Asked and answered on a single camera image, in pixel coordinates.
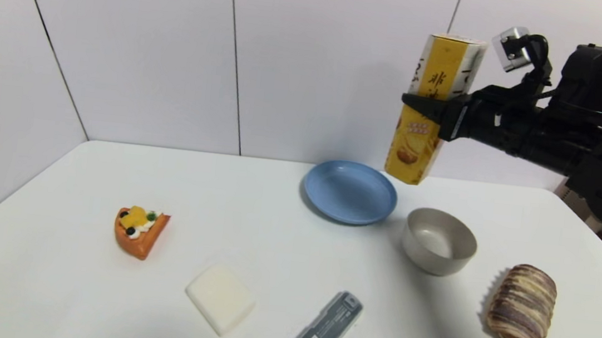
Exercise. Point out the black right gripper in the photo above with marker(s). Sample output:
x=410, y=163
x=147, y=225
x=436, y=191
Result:
x=456, y=120

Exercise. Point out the yellow biscuit box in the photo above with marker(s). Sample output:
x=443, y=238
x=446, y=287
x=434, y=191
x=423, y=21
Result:
x=446, y=66

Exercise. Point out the blue plate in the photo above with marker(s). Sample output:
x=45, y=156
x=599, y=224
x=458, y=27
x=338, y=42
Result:
x=350, y=192

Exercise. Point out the grey metal bowl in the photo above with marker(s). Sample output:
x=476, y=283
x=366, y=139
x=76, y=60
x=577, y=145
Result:
x=438, y=245

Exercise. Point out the brown swirled bread roll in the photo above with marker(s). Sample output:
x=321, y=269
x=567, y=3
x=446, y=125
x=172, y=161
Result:
x=522, y=307

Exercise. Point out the grey plastic pencil case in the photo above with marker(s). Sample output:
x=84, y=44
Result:
x=324, y=331

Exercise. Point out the orange waffle cake with fruit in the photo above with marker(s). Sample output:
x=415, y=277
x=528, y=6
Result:
x=140, y=236

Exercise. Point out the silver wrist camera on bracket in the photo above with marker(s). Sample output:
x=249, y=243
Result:
x=512, y=45

